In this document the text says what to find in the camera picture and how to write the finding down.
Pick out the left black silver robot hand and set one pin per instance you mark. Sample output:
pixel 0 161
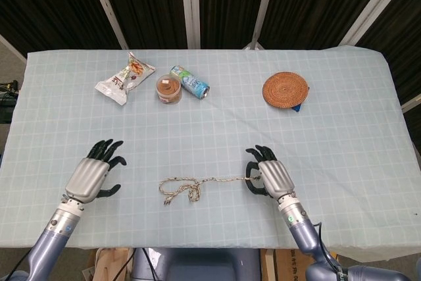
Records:
pixel 85 175

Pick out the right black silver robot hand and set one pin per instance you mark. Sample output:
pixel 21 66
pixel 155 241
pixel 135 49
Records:
pixel 274 177

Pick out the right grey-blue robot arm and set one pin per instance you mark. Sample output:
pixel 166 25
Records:
pixel 304 231

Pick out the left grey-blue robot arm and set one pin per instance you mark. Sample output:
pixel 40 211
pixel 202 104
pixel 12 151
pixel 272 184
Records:
pixel 52 235

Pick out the small blue packet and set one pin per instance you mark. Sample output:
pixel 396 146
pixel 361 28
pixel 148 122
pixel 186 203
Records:
pixel 297 108

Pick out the light blue checked tablecloth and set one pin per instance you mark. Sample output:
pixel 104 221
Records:
pixel 210 136

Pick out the round woven rattan coaster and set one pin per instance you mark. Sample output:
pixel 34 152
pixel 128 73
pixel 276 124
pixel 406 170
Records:
pixel 285 91

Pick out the brown cardboard box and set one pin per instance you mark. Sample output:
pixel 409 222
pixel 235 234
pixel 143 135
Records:
pixel 289 264

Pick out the white foil snack bag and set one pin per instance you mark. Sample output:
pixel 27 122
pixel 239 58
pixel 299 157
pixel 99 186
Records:
pixel 121 83

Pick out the grey-blue robot torso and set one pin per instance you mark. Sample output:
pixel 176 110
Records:
pixel 197 266

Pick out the clear plastic jar orange contents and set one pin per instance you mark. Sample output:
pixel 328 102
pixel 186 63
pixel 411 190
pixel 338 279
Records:
pixel 168 91

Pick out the blue drink can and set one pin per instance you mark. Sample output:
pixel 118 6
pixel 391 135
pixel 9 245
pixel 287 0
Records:
pixel 192 83

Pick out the white partition post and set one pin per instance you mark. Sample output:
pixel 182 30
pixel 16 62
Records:
pixel 190 4
pixel 104 1
pixel 375 4
pixel 412 102
pixel 264 4

